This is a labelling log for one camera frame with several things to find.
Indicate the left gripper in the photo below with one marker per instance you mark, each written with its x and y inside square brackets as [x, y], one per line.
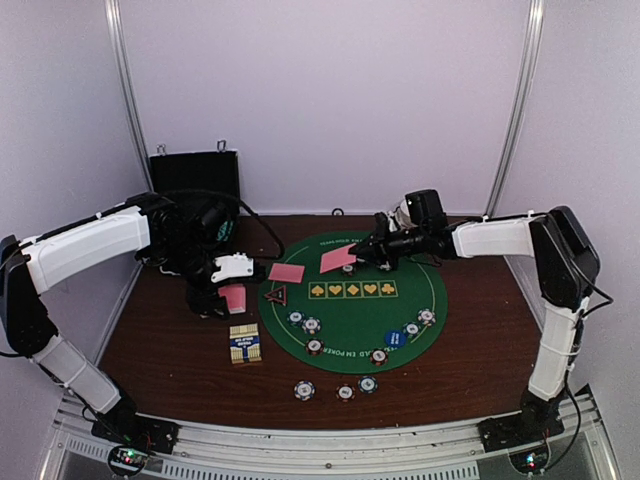
[202, 300]

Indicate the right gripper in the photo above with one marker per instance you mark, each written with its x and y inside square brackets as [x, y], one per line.
[376, 248]

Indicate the red-backed card deck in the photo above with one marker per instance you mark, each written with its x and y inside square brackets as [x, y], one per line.
[235, 297]

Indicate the dealt red card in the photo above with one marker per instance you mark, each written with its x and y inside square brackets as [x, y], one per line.
[286, 273]
[336, 259]

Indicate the triangular all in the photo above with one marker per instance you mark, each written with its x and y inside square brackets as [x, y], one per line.
[277, 295]

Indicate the ten chips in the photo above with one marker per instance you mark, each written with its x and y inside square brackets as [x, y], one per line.
[311, 326]
[426, 318]

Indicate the fifty chips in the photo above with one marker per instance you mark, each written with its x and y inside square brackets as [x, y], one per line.
[296, 318]
[412, 329]

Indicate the blue small blind button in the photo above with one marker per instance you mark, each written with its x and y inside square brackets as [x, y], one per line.
[395, 339]

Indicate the blue peach ten chip stack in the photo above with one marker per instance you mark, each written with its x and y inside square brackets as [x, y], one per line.
[304, 390]

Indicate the blue green fifty chip stack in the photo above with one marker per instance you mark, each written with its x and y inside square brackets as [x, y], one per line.
[367, 384]

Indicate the brown hundred chip stack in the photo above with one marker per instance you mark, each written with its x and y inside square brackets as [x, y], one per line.
[345, 393]

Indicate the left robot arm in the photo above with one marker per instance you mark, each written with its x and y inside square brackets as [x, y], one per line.
[154, 228]

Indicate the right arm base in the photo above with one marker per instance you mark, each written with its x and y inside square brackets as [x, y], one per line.
[507, 432]

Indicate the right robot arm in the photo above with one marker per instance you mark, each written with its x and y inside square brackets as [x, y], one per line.
[554, 262]

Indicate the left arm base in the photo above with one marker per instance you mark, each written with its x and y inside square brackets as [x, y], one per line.
[147, 434]

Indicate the upper white bowl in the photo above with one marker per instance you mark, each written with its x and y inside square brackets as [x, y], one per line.
[401, 208]

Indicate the gold blue card box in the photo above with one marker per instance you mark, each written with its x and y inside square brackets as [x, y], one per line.
[244, 344]

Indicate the teal chips in case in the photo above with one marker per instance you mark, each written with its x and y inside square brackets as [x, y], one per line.
[226, 231]

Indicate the round green poker mat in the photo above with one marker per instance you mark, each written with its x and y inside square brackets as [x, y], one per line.
[355, 311]

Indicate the black poker case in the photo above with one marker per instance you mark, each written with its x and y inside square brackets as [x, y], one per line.
[216, 170]

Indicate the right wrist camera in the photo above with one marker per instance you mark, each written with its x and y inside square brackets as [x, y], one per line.
[425, 205]

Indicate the right aluminium post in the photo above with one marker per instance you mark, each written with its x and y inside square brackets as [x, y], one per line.
[529, 60]

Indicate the aluminium post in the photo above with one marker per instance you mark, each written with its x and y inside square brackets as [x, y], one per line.
[529, 60]
[116, 33]

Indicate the left aluminium post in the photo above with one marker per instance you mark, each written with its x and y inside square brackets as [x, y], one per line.
[116, 33]

